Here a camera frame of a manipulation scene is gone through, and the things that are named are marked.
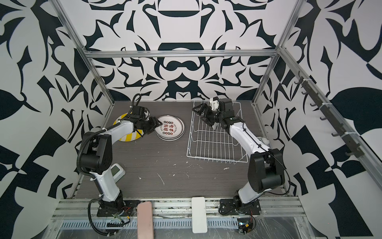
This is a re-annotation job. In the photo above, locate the yellow white striped plate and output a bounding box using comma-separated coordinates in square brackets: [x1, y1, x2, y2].
[113, 113, 144, 142]

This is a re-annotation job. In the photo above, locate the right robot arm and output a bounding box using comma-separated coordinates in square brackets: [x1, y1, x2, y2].
[192, 97, 286, 206]

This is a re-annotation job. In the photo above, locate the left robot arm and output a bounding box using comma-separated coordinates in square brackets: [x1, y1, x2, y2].
[77, 106, 162, 202]

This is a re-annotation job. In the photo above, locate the pink flat bar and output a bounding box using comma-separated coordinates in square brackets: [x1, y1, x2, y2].
[137, 201, 154, 239]

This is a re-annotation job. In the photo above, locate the white flat block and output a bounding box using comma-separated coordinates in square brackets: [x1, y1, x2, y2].
[192, 197, 208, 234]

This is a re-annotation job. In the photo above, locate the small circuit board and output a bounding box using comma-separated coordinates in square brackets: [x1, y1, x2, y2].
[238, 217, 257, 234]

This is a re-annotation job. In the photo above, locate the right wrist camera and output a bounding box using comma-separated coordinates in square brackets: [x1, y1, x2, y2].
[210, 97, 219, 112]

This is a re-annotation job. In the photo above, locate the white wire dish rack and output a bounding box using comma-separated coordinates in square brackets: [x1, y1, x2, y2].
[187, 112, 249, 164]

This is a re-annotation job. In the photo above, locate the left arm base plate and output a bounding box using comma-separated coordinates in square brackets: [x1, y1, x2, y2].
[97, 200, 141, 217]

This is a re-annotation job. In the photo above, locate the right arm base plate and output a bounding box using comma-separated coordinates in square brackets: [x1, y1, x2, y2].
[218, 199, 262, 216]

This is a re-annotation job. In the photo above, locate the black hook rail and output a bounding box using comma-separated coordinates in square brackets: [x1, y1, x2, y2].
[296, 71, 365, 158]

